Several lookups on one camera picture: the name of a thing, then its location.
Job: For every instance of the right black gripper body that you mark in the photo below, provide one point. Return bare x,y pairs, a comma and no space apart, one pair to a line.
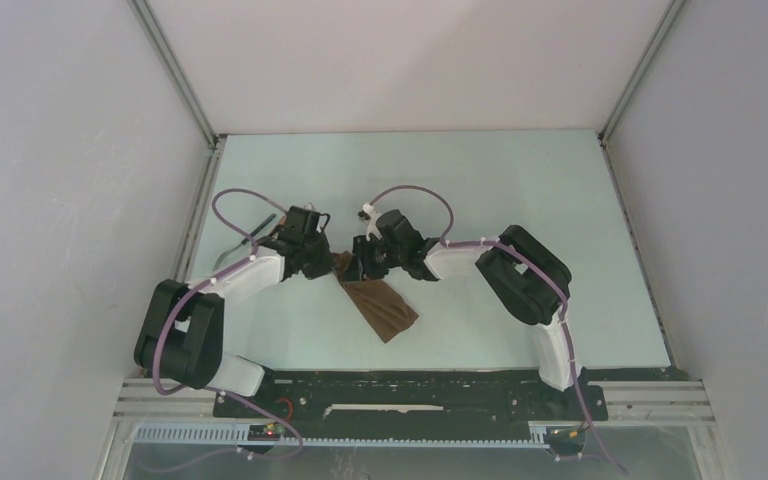
378,256

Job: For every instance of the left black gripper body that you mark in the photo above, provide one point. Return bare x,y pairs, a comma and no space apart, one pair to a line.
318,260

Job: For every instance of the brown cloth napkin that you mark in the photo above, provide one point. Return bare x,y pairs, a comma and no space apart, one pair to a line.
382,307

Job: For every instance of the fork with dark handle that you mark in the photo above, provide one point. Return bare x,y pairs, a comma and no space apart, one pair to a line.
245,241

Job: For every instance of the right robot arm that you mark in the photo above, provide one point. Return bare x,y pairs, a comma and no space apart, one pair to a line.
531,282

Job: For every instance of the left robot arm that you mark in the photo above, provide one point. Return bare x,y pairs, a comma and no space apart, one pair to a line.
182,336

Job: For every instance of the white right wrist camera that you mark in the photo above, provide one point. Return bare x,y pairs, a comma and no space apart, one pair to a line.
370,216

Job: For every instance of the white toothed cable duct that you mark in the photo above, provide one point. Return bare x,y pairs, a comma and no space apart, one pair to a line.
233,435

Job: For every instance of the aluminium frame rail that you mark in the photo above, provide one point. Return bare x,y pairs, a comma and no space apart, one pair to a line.
628,403

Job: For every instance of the left corner aluminium post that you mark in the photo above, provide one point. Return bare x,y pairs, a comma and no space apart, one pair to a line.
164,50

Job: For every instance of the corner aluminium post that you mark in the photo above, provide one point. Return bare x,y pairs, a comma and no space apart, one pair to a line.
164,50
644,64

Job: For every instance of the right corner aluminium post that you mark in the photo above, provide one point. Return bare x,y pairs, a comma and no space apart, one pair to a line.
644,64

